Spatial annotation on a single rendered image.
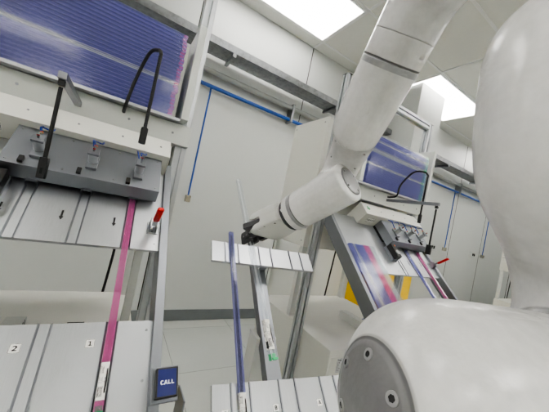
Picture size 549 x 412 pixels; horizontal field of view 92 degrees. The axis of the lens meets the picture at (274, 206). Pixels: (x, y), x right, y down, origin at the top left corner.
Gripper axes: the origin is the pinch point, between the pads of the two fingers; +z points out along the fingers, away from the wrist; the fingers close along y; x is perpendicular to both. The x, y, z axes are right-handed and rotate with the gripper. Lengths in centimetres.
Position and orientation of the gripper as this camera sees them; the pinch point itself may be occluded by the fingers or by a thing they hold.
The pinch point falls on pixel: (250, 237)
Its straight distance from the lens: 71.8
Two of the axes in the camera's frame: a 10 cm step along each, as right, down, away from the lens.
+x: 1.0, 8.6, -4.9
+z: -6.8, 4.2, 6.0
